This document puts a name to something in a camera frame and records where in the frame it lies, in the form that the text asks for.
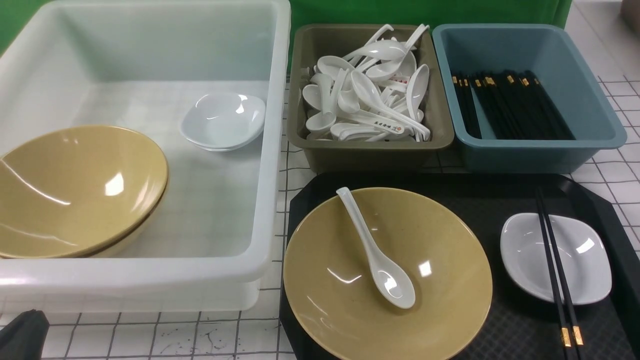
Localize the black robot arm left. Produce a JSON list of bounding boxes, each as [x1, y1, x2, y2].
[[0, 309, 50, 360]]

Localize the white square sauce dish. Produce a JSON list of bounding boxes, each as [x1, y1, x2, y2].
[[500, 212, 612, 306]]

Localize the blue plastic chopstick bin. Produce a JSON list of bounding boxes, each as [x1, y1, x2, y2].
[[432, 23, 627, 174]]

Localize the large white plastic tub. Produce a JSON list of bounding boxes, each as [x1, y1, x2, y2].
[[1, 0, 291, 314]]

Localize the black plastic serving tray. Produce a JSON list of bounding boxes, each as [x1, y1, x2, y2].
[[279, 172, 639, 360]]

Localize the black chopstick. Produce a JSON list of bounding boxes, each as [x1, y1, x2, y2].
[[535, 187, 572, 359], [535, 186, 585, 350]]

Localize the pile of white spoons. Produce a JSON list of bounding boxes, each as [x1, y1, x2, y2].
[[301, 23, 432, 142]]

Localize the white sauce dish in tub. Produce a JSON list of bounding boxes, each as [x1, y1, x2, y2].
[[179, 92, 266, 152]]

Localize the yellow bowl underneath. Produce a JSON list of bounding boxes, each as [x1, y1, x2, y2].
[[83, 172, 170, 259]]

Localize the yellow noodle bowl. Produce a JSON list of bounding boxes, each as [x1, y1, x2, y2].
[[283, 187, 493, 360]]

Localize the bundle of black chopsticks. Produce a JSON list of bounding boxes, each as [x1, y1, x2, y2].
[[451, 70, 576, 141]]

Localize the white ceramic soup spoon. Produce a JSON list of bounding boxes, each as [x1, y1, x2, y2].
[[336, 187, 416, 310]]

